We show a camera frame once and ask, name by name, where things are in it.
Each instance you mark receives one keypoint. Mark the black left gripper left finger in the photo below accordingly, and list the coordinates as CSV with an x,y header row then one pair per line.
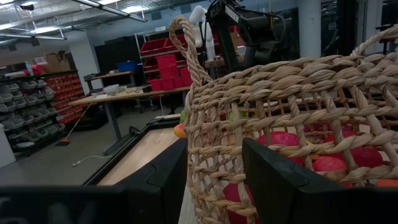
x,y
161,193

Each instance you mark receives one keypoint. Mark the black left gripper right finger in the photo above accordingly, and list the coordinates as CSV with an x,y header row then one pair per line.
x,y
273,193

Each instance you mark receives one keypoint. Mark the red yellow peach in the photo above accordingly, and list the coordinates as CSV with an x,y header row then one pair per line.
x,y
233,194

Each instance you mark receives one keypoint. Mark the dark red apple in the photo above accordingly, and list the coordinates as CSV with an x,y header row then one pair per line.
x,y
280,140

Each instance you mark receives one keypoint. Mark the small red orange fruit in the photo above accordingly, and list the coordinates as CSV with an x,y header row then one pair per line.
x,y
329,165

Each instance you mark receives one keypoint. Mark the green apple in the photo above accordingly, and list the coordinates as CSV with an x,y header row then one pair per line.
x,y
237,115

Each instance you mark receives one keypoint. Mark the orange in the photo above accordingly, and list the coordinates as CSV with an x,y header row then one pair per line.
x,y
387,183

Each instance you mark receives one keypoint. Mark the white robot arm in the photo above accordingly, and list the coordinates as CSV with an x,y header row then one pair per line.
x,y
206,37

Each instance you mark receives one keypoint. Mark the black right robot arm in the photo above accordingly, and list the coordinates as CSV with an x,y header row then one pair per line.
x,y
258,28

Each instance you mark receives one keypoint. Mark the grey woven placemat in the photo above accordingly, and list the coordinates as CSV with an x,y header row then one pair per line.
x,y
189,211

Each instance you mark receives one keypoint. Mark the small red apple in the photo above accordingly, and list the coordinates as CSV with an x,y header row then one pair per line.
x,y
179,130

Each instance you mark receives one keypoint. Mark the green pear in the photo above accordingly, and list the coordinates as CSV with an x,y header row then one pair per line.
x,y
183,116

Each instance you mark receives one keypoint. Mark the long wooden table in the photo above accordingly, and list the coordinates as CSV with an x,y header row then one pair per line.
x,y
124,95

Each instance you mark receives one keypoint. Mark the small black box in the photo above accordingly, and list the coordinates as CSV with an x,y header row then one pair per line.
x,y
146,89

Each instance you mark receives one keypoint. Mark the small red storage bin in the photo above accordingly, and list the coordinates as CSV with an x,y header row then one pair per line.
x,y
168,84
155,85

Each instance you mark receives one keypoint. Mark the broom with red head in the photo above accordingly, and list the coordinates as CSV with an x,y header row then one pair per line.
x,y
63,142

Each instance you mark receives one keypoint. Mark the clear plastic container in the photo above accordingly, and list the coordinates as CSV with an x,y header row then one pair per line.
x,y
111,89

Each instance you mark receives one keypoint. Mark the medium red storage bin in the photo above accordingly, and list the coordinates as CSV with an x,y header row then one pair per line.
x,y
186,77

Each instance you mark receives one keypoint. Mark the tall red storage bin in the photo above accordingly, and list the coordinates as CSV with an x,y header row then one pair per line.
x,y
167,65

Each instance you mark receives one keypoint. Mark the wooden workbench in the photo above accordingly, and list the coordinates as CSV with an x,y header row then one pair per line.
x,y
109,75

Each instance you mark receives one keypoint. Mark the blue storage bin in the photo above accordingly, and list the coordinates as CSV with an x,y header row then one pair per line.
x,y
127,66

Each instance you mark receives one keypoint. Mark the rack of small red bins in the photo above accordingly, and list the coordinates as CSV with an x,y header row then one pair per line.
x,y
66,93

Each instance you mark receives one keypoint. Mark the large red storage bin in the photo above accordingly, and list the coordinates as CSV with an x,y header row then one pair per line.
x,y
154,46
175,43

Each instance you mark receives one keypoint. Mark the brown cardboard box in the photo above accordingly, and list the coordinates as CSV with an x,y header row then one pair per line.
x,y
237,40

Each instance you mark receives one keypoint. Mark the rack of grey bins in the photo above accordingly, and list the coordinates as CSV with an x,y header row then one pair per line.
x,y
25,102

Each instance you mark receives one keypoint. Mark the open cardboard box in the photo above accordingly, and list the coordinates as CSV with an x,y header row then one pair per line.
x,y
57,63

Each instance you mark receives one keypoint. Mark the red plastic tub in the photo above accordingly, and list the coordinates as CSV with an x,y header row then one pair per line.
x,y
37,70

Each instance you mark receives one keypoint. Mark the long ceiling light fixture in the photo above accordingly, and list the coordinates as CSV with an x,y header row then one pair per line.
x,y
124,14

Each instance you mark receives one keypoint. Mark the ceiling light tube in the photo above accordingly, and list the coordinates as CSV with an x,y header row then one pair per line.
x,y
46,37

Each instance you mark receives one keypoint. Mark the black aluminium table frame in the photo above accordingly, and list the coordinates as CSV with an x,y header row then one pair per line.
x,y
127,148

